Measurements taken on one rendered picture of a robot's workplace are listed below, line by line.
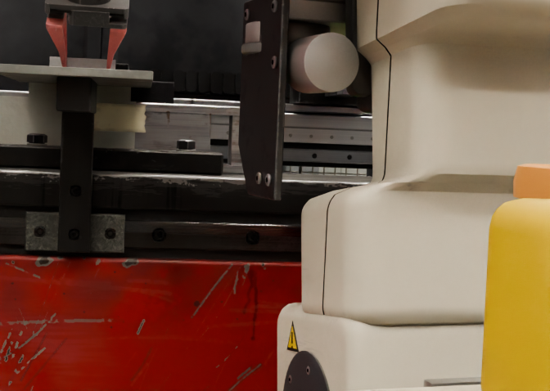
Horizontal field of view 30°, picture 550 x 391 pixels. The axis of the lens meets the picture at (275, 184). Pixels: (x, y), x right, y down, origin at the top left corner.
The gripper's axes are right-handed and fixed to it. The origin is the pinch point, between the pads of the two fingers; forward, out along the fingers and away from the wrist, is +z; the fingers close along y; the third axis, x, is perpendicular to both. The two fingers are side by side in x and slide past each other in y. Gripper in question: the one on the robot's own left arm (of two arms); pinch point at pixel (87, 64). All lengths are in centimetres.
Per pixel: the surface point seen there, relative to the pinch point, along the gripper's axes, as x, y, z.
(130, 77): 16.3, -5.7, -5.9
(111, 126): -3.3, -3.4, 10.6
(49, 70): 16.1, 3.4, -6.0
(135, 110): -4.3, -6.6, 8.4
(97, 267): 15.4, -2.7, 21.2
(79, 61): -1.0, 1.0, 0.2
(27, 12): -60, 14, 17
